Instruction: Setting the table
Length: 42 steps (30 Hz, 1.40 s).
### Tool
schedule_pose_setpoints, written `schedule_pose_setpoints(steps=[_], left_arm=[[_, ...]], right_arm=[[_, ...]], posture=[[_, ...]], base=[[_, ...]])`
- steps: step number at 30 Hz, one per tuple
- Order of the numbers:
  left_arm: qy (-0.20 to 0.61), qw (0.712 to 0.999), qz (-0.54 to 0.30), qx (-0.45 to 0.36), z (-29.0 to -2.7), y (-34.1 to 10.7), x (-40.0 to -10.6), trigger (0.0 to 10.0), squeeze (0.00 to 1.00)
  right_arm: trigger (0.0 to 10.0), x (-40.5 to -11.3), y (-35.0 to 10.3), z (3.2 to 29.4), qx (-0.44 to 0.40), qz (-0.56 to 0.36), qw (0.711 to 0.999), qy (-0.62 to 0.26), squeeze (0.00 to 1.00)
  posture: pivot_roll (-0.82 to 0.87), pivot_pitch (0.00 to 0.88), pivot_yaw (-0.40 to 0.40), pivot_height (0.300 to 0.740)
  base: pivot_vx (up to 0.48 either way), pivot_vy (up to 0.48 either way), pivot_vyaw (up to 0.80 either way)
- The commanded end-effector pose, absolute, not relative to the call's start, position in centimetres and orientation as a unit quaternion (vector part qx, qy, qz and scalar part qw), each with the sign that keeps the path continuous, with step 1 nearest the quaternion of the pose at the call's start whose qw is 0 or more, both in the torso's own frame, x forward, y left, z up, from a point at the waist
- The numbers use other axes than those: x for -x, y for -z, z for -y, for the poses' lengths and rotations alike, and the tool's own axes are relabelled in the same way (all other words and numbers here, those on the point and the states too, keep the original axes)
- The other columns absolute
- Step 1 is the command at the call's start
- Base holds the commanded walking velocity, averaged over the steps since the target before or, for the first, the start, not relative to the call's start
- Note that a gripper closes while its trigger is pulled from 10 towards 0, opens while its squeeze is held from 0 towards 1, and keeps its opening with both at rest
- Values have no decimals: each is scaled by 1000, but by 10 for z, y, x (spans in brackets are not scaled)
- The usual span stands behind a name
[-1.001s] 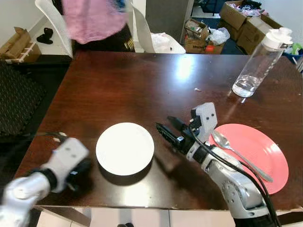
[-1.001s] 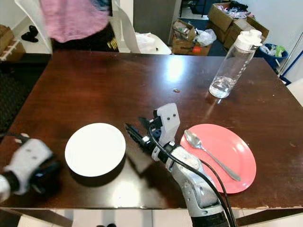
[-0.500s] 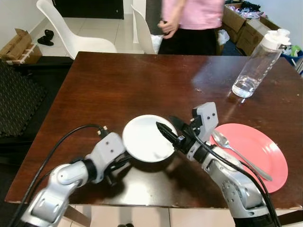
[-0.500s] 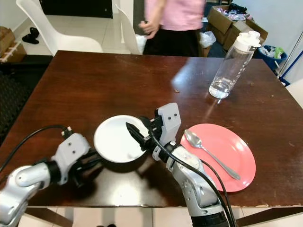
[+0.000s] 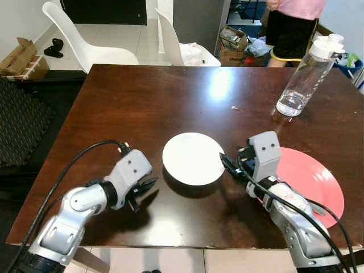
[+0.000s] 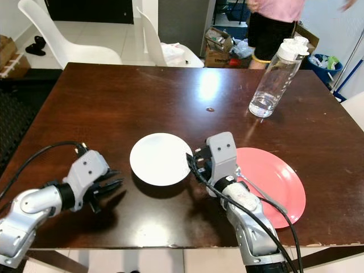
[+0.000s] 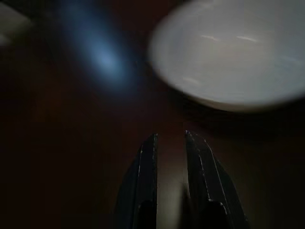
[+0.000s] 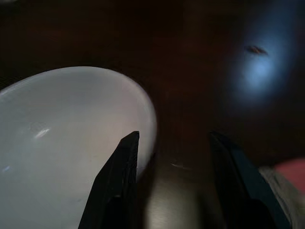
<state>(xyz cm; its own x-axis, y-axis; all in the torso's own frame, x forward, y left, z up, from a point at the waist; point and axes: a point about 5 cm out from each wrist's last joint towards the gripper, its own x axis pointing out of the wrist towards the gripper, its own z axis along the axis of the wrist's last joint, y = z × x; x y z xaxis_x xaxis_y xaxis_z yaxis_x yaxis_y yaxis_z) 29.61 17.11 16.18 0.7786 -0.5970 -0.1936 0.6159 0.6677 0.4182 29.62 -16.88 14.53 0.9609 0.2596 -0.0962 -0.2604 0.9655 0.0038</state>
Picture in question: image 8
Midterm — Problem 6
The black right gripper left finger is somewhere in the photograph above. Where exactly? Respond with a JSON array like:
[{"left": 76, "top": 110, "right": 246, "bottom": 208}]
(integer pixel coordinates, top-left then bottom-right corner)
[{"left": 78, "top": 131, "right": 140, "bottom": 229}]

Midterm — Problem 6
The white ceramic bowl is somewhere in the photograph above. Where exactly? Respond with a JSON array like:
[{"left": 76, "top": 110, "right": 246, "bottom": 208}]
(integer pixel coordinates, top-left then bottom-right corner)
[{"left": 0, "top": 66, "right": 158, "bottom": 229}]

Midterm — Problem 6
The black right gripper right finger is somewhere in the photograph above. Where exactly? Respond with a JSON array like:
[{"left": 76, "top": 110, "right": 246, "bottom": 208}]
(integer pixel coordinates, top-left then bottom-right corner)
[{"left": 209, "top": 131, "right": 292, "bottom": 229}]

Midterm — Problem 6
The pink and grey cloth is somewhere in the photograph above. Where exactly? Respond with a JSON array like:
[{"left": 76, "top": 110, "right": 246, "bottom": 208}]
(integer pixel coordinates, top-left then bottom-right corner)
[{"left": 258, "top": 159, "right": 305, "bottom": 229}]

